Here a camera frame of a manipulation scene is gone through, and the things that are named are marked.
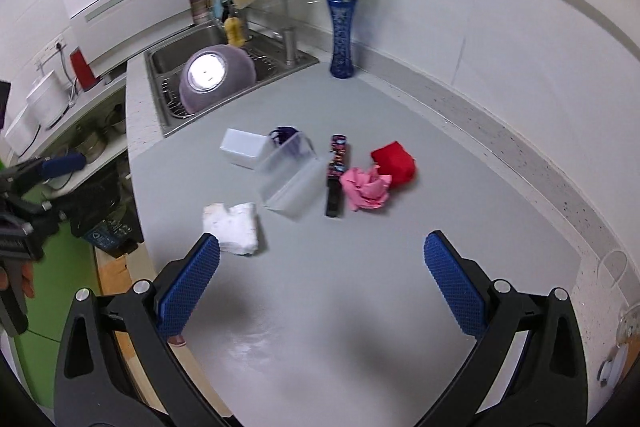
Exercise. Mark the red crumpled paper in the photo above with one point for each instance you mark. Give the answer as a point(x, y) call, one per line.
point(397, 162)

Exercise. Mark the black patterned wrapper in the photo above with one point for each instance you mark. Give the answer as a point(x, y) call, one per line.
point(336, 197)

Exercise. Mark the person's left hand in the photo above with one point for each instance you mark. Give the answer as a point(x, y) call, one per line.
point(27, 279)

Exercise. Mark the pink crumpled paper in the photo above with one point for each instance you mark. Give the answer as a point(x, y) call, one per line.
point(365, 192)

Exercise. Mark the white wall plug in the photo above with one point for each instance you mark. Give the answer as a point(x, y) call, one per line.
point(610, 369)

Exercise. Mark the steel pot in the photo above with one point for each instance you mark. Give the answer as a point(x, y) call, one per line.
point(117, 119)
point(92, 144)

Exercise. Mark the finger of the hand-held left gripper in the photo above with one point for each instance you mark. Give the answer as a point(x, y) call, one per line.
point(65, 164)
point(45, 210)

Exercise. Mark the stainless steel sink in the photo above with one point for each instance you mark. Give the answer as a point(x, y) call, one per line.
point(300, 59)

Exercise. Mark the clear suction cup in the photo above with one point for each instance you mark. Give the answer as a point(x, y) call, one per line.
point(627, 327)

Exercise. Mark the purple and white cloth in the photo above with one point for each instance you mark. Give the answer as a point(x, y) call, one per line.
point(282, 134)

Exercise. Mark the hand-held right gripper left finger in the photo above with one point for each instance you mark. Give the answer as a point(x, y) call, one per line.
point(192, 287)

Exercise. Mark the tall chrome faucet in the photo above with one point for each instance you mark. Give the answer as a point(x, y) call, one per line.
point(290, 42)

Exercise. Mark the blue patterned vase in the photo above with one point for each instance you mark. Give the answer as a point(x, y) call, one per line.
point(341, 42)

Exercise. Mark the purple plastic basin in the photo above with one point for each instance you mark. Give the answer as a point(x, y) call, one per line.
point(240, 67)

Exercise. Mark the white round appliance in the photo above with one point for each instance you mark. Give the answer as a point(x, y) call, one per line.
point(47, 99)

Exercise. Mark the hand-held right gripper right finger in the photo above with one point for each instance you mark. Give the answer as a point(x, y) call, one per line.
point(455, 287)

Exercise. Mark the clear plastic box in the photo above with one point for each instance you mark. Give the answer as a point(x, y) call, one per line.
point(287, 187)

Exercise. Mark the pinkish bottle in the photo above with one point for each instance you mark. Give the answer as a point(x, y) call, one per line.
point(199, 4)

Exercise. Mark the red cup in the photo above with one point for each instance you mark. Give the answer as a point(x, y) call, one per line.
point(85, 72)

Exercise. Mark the small white box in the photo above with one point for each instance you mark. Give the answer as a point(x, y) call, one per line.
point(240, 146)

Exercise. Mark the white square container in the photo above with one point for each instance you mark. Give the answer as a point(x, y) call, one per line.
point(20, 132)

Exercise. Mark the wall socket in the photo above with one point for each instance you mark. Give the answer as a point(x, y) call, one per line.
point(57, 44)

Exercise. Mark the white crumpled tissue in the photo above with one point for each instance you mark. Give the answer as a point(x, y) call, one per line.
point(235, 227)

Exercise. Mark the black trash bag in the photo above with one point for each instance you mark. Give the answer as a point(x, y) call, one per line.
point(105, 202)

